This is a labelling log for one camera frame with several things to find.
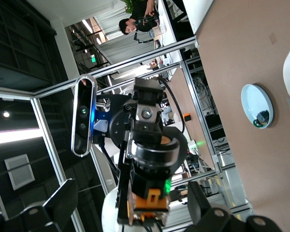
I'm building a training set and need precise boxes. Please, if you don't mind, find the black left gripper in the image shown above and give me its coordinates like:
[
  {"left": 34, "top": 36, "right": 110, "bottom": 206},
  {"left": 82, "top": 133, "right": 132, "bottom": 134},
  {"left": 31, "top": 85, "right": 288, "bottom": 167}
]
[{"left": 108, "top": 77, "right": 171, "bottom": 227}]

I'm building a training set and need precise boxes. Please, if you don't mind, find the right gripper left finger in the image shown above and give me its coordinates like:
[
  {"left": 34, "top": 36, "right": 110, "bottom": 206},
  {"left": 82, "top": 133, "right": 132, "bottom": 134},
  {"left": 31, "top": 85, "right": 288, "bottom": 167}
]
[{"left": 0, "top": 178, "right": 79, "bottom": 232}]

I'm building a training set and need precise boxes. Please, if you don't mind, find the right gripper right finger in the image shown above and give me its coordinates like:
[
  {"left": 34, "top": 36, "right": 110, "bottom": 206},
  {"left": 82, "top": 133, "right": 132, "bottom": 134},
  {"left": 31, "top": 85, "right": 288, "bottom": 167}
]
[{"left": 187, "top": 181, "right": 283, "bottom": 232}]

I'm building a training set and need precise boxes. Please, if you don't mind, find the neighbouring robot base green light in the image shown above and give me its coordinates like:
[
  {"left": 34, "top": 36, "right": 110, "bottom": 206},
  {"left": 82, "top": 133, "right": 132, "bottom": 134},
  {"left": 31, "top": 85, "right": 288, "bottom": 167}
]
[{"left": 187, "top": 139, "right": 205, "bottom": 157}]

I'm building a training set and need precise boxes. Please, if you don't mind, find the light blue round plate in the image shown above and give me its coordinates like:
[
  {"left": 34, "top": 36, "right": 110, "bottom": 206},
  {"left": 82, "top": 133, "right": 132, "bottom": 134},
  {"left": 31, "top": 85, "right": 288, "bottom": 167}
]
[{"left": 240, "top": 84, "right": 274, "bottom": 130}]

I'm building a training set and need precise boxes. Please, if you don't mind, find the person in black clothes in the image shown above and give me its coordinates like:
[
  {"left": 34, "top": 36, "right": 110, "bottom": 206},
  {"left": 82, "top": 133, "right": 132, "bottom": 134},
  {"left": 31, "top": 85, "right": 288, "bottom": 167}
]
[{"left": 118, "top": 0, "right": 160, "bottom": 36}]

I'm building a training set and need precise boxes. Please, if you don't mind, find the green leafy plant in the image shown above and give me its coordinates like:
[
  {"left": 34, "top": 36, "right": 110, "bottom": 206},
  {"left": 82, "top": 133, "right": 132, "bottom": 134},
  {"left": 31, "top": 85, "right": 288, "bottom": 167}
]
[{"left": 122, "top": 0, "right": 136, "bottom": 14}]

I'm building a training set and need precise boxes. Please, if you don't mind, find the white wall vent grille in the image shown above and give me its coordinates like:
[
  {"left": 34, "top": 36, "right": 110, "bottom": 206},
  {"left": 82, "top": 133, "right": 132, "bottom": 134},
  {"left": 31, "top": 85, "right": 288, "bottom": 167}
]
[{"left": 4, "top": 154, "right": 36, "bottom": 191}]

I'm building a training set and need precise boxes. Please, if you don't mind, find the aluminium frame profile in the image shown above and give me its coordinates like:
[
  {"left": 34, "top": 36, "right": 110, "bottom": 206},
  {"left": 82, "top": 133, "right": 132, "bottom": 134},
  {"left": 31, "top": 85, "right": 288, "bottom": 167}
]
[
  {"left": 180, "top": 61, "right": 221, "bottom": 174},
  {"left": 31, "top": 36, "right": 199, "bottom": 100},
  {"left": 30, "top": 96, "right": 86, "bottom": 232}
]

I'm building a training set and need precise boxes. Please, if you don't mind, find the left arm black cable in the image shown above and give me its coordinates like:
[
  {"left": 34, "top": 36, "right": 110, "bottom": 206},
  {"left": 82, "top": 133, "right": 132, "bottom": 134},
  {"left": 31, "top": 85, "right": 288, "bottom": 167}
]
[{"left": 158, "top": 76, "right": 187, "bottom": 134}]

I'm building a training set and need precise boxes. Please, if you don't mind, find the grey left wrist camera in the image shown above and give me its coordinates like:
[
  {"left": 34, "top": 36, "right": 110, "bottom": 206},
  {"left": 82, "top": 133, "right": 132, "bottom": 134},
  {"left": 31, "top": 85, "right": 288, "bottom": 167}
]
[{"left": 71, "top": 74, "right": 98, "bottom": 158}]

